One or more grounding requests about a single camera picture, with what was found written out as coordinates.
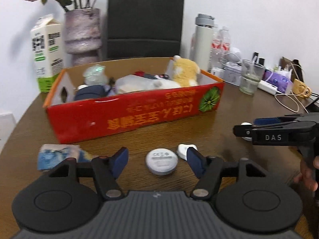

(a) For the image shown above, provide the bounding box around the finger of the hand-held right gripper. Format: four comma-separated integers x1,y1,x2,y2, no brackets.
233,120,314,138
252,112,319,126

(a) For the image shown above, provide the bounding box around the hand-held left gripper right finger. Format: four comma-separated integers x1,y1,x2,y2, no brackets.
187,147,268,201

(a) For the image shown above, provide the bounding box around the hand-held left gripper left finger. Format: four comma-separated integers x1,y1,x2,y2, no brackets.
48,146,129,201

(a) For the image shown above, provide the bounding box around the white earbud case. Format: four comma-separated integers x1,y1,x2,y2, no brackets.
176,143,198,160

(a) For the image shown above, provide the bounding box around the white round puck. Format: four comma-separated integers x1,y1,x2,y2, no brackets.
145,149,178,175

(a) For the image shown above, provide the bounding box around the red cardboard box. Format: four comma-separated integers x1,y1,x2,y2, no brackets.
42,57,225,144

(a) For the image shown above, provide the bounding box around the navy fabric pouch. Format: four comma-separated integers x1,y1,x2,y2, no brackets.
74,85,110,102

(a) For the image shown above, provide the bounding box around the yellow white plush toy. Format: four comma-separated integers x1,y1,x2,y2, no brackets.
172,55,200,87

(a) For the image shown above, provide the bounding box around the person's right hand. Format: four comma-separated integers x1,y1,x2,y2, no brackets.
293,155,319,193

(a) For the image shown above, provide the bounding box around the white power strip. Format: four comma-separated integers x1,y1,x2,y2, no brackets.
258,80,278,95

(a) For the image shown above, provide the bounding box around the purple tissue pack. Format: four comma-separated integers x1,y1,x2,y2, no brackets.
264,70,293,94

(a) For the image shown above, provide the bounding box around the brown wooden desk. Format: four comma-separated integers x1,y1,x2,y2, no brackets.
0,80,319,239

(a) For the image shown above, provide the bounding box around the clear drinking glass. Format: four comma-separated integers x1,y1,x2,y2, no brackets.
239,59,265,95

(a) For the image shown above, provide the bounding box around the yellow mug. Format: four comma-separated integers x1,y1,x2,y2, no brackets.
292,78,312,97

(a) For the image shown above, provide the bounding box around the white square box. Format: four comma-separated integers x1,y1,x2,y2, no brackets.
223,63,244,86

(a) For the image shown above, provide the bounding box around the brown paper bag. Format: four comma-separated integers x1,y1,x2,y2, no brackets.
279,57,306,82

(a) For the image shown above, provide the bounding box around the blue tissue pack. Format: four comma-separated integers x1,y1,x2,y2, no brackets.
38,144,92,172

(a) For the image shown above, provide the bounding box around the white round gadget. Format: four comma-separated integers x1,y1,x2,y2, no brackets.
225,47,243,64

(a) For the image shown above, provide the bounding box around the clear water bottle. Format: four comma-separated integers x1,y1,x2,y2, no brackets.
221,26,232,55
211,28,223,68

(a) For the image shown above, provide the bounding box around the white thermos bottle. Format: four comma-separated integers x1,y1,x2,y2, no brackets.
191,14,215,72

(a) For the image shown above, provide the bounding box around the white green milk carton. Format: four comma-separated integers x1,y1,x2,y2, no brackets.
30,14,65,93

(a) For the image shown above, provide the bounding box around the mauve ribbed vase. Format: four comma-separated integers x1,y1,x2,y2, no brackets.
63,8,101,66

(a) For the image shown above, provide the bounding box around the black paper bag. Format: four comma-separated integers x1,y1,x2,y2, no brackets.
106,0,185,61

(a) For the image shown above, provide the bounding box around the white cable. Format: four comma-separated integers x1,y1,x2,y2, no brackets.
275,63,309,113

